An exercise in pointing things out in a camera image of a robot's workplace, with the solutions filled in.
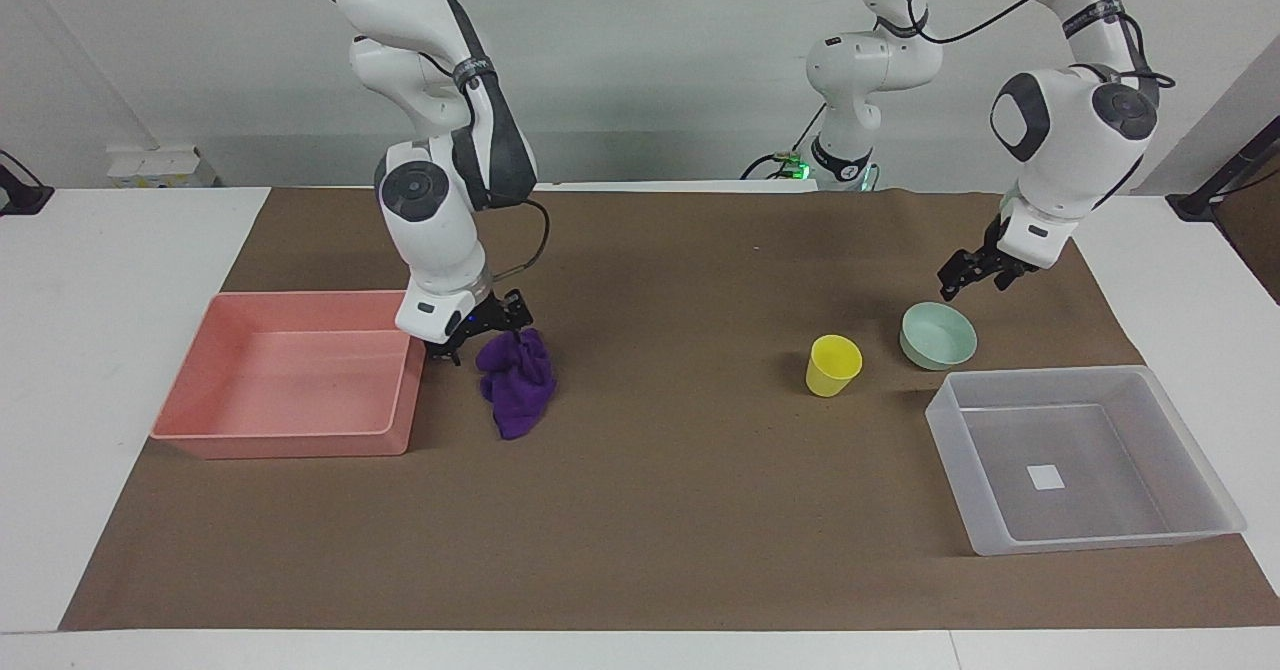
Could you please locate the clear plastic box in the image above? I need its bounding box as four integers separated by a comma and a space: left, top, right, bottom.
924, 365, 1248, 558

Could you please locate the white cardboard box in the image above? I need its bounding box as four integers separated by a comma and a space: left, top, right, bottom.
104, 144, 218, 189

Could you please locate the pink plastic bin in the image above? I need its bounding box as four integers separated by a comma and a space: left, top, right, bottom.
150, 290, 428, 460

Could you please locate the purple cloth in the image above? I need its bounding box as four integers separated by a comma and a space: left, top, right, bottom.
475, 327, 558, 441

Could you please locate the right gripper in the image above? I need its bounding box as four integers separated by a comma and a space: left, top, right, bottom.
424, 289, 533, 367

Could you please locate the pale green bowl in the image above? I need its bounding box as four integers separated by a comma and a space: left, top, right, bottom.
899, 301, 979, 371

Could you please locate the yellow plastic cup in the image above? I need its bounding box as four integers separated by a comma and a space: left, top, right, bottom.
805, 334, 864, 398

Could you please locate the black stand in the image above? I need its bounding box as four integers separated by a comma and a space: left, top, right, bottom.
1165, 115, 1280, 223
0, 148, 56, 217

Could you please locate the black cable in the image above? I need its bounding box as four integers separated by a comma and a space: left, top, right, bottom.
741, 100, 831, 180
866, 0, 1178, 91
488, 197, 552, 282

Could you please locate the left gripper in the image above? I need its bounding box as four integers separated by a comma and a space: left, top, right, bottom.
937, 212, 1042, 302

